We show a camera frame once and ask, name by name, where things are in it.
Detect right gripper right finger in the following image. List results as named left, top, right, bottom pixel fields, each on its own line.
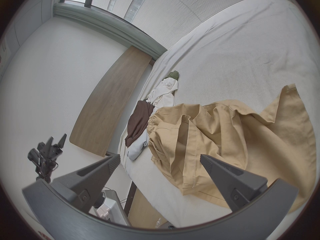
left=200, top=154, right=268, bottom=213

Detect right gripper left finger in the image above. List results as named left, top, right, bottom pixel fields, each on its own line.
left=51, top=154, right=121, bottom=214

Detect tan shorts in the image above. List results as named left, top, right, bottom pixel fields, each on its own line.
left=147, top=84, right=317, bottom=213

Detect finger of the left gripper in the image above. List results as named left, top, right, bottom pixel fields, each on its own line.
left=44, top=136, right=55, bottom=150
left=56, top=133, right=68, bottom=149

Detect pale grey garment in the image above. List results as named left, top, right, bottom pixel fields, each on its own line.
left=127, top=131, right=149, bottom=162

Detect window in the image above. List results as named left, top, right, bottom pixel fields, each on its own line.
left=64, top=0, right=260, bottom=51

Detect cream garment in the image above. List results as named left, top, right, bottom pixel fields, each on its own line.
left=146, top=78, right=179, bottom=109

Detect brown garment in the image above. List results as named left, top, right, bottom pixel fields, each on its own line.
left=124, top=100, right=155, bottom=148

